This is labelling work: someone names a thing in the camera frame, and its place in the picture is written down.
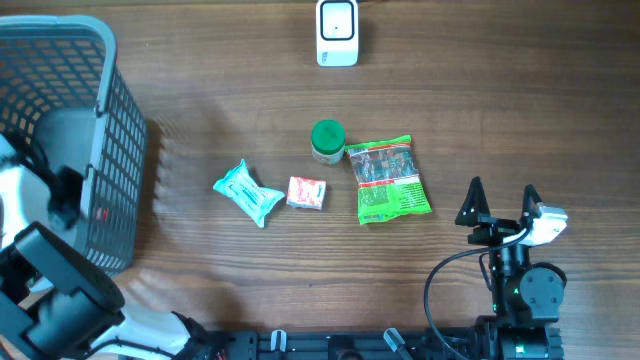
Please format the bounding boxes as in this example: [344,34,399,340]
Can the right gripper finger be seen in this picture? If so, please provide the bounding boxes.
[455,176,490,225]
[519,184,541,228]

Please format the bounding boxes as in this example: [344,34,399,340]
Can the green snack bag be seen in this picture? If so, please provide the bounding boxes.
[345,135,432,225]

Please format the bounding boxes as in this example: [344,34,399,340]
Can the red small box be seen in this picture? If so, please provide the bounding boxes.
[286,176,327,210]

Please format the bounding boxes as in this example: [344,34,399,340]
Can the teal wet wipes pack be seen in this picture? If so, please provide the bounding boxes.
[213,159,285,228]

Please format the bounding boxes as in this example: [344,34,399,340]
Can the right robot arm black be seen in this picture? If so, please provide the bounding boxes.
[455,176,568,359]

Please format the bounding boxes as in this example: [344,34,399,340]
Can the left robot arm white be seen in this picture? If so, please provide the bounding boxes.
[1,132,211,359]

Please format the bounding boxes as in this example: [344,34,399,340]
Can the white barcode scanner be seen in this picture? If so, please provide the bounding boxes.
[315,0,359,67]

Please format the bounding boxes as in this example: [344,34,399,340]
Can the grey plastic basket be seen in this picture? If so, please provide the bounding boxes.
[1,15,148,276]

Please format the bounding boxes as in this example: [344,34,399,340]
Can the green lid jar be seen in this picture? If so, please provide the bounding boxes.
[311,119,346,165]

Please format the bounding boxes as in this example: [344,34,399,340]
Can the black camera cable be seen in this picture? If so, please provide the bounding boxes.
[423,227,534,360]

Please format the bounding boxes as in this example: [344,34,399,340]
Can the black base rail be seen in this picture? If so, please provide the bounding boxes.
[209,327,565,360]

